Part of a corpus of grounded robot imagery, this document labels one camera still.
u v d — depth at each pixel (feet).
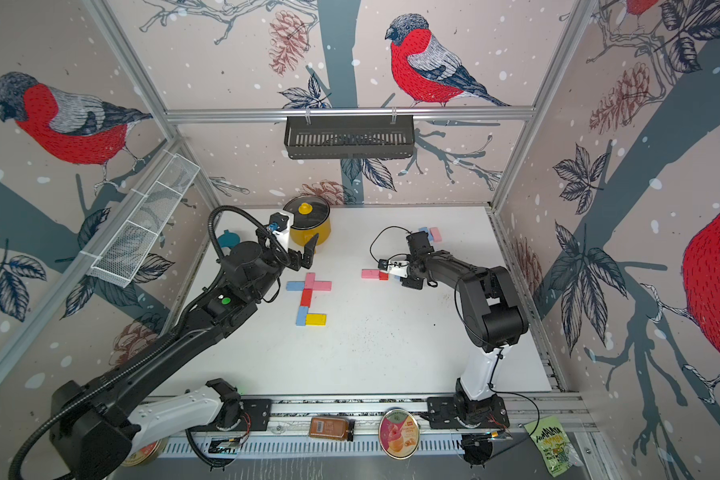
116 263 2.55
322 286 3.21
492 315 1.64
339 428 2.25
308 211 3.39
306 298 3.12
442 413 2.39
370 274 3.30
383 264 2.87
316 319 2.97
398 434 2.24
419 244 2.62
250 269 1.73
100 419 1.26
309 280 3.25
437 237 3.62
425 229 3.77
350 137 3.46
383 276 3.27
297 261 2.10
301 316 2.96
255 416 2.41
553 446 2.24
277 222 1.91
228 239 3.34
